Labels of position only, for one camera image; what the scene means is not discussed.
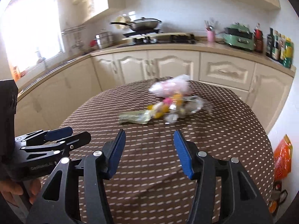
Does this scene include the pale green plastic wrapper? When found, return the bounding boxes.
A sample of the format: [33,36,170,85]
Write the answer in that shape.
[118,110,152,124]

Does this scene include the clear plastic wrapper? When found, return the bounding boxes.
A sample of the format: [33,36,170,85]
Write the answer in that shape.
[164,95,213,124]

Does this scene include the yellow wrapper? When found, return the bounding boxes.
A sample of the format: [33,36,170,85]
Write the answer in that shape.
[147,94,183,119]

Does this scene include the pink hair band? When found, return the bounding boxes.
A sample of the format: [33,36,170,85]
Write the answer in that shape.
[163,98,173,106]

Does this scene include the white pink plastic bag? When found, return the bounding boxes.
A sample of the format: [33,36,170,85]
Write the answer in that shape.
[149,74,191,98]

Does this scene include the kitchen window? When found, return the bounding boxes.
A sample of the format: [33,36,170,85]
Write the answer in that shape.
[1,0,63,73]

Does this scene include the person's left hand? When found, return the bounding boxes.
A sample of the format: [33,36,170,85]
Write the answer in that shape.
[0,178,41,206]

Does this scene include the cream lower cabinets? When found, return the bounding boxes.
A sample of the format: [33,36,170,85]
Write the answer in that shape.
[15,43,296,135]

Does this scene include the orange bag on floor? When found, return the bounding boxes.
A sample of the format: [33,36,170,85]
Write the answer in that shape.
[274,135,293,181]

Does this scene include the brown polka dot tablecloth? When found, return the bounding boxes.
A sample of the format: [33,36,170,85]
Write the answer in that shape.
[59,79,274,223]

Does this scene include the chrome sink faucet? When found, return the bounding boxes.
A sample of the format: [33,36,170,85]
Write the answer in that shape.
[36,51,49,72]

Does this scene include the utensil hanging rack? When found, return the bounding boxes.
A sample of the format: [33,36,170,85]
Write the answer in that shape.
[61,24,86,51]

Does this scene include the red bowl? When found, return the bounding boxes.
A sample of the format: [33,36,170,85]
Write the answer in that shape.
[89,39,97,48]

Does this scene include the steel steamer pot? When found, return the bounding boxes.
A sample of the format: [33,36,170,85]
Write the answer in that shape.
[95,31,113,49]

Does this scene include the black gas stove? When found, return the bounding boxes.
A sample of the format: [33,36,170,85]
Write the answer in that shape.
[118,30,198,48]

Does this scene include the black wok with lid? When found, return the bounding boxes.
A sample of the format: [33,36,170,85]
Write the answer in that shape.
[110,17,162,32]

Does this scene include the dark sauce bottle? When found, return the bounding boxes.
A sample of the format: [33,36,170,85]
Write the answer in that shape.
[266,27,274,58]

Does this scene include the green yellow oil bottle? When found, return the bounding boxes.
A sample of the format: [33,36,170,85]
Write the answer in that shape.
[282,38,293,68]

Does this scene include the green electric grill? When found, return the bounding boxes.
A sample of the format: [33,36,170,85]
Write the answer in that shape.
[223,23,254,51]

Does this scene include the pink utensil holder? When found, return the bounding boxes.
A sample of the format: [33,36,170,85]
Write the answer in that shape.
[207,30,215,43]

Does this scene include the red cap soda bottle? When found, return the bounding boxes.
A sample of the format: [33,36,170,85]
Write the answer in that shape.
[253,23,263,53]

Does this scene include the round trivet on wall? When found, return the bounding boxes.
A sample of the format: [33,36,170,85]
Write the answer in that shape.
[115,16,131,30]

